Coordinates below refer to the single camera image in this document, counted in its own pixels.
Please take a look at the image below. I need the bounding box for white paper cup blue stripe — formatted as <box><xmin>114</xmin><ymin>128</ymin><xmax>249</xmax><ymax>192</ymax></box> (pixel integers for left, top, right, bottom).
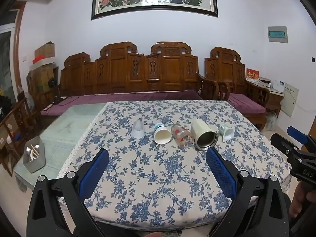
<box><xmin>153</xmin><ymin>123</ymin><xmax>171</xmax><ymax>145</ymax></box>

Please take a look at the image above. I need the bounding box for white metal wall box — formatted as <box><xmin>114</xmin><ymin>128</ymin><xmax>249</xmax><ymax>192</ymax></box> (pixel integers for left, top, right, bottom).
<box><xmin>281</xmin><ymin>84</ymin><xmax>299</xmax><ymax>118</ymax></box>

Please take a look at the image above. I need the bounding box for small pale green plastic cup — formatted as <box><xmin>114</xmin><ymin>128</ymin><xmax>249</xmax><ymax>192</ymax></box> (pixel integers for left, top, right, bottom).
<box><xmin>219</xmin><ymin>125</ymin><xmax>236</xmax><ymax>142</ymax></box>

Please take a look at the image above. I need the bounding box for white device on side table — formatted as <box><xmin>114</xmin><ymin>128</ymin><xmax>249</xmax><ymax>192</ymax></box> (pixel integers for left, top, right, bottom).
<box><xmin>258</xmin><ymin>77</ymin><xmax>286</xmax><ymax>92</ymax></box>

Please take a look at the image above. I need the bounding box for white foam board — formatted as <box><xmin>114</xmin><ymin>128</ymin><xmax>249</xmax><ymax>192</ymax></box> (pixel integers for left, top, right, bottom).
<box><xmin>29</xmin><ymin>57</ymin><xmax>56</xmax><ymax>68</ymax></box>

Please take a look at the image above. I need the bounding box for framed flower painting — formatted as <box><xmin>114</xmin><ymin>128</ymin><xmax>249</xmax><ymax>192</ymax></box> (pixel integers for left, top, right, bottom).
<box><xmin>91</xmin><ymin>0</ymin><xmax>219</xmax><ymax>21</ymax></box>

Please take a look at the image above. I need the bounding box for wall electrical panel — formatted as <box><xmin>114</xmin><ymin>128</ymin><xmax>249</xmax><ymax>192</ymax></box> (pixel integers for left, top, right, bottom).
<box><xmin>268</xmin><ymin>26</ymin><xmax>289</xmax><ymax>44</ymax></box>

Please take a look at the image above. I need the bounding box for person's right hand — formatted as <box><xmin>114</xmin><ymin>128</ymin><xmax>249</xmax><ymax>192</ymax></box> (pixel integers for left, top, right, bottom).
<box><xmin>288</xmin><ymin>182</ymin><xmax>316</xmax><ymax>220</ymax></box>

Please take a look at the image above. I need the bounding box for dark wooden shelf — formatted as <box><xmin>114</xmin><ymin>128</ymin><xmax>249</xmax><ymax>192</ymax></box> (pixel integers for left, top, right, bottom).
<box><xmin>0</xmin><ymin>96</ymin><xmax>34</xmax><ymax>177</ymax></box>

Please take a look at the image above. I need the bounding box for long purple seat cushion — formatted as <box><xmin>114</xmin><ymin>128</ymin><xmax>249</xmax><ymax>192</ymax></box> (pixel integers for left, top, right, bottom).
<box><xmin>40</xmin><ymin>89</ymin><xmax>203</xmax><ymax>117</ymax></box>

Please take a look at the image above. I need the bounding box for blue floral tablecloth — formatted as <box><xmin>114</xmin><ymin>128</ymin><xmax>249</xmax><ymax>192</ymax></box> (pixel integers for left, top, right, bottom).
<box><xmin>57</xmin><ymin>100</ymin><xmax>292</xmax><ymax>230</ymax></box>

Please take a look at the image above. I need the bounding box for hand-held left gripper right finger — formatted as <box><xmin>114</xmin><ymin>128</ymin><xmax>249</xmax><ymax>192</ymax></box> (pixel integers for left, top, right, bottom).
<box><xmin>206</xmin><ymin>147</ymin><xmax>290</xmax><ymax>237</ymax></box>

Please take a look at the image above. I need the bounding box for cream mug steel interior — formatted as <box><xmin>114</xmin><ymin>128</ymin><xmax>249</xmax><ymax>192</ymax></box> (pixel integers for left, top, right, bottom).
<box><xmin>190</xmin><ymin>119</ymin><xmax>219</xmax><ymax>151</ymax></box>

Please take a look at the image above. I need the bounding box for grey cutlery holder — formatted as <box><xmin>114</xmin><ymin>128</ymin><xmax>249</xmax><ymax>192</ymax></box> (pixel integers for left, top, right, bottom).
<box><xmin>23</xmin><ymin>136</ymin><xmax>46</xmax><ymax>174</ymax></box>

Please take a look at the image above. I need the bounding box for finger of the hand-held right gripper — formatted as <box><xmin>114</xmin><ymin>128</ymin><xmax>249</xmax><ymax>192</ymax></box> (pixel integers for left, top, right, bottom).
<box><xmin>270</xmin><ymin>133</ymin><xmax>301</xmax><ymax>155</ymax></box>
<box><xmin>287</xmin><ymin>126</ymin><xmax>316</xmax><ymax>151</ymax></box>

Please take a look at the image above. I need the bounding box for wooden door frame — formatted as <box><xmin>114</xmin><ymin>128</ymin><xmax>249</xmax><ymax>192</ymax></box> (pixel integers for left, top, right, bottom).
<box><xmin>13</xmin><ymin>1</ymin><xmax>27</xmax><ymax>90</ymax></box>

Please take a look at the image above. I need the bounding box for glass cup red print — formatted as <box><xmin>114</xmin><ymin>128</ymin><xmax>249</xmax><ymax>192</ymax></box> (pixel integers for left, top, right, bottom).
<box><xmin>171</xmin><ymin>123</ymin><xmax>194</xmax><ymax>148</ymax></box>

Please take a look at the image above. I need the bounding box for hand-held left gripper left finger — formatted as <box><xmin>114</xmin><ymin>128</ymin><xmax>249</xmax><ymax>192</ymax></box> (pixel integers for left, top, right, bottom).
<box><xmin>27</xmin><ymin>148</ymin><xmax>110</xmax><ymax>237</ymax></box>

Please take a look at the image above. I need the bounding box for short purple seat cushion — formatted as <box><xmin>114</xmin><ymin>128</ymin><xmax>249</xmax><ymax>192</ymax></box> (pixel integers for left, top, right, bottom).
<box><xmin>227</xmin><ymin>93</ymin><xmax>267</xmax><ymax>114</ymax></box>

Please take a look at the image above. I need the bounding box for translucent plastic cup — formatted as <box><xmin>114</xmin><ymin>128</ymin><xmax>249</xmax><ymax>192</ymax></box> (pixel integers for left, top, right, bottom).
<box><xmin>131</xmin><ymin>120</ymin><xmax>145</xmax><ymax>139</ymax></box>

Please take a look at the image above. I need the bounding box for carved wooden armchair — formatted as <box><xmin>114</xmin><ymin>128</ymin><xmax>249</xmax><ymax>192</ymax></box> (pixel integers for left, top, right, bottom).
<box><xmin>197</xmin><ymin>46</ymin><xmax>271</xmax><ymax>129</ymax></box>

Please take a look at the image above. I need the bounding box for wooden side table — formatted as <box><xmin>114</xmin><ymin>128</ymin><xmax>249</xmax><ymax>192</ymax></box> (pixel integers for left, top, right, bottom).
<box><xmin>265</xmin><ymin>89</ymin><xmax>284</xmax><ymax>119</ymax></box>

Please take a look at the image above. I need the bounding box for red gift box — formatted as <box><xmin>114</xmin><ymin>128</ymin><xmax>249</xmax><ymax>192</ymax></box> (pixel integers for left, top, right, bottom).
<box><xmin>246</xmin><ymin>68</ymin><xmax>260</xmax><ymax>82</ymax></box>

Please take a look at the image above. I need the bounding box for white plastic spoon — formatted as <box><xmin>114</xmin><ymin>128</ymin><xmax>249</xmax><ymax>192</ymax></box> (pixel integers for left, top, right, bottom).
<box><xmin>26</xmin><ymin>144</ymin><xmax>41</xmax><ymax>161</ymax></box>

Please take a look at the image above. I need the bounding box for carved wooden sofa bench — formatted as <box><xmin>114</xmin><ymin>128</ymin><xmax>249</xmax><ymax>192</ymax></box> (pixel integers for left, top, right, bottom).
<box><xmin>58</xmin><ymin>41</ymin><xmax>206</xmax><ymax>104</ymax></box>

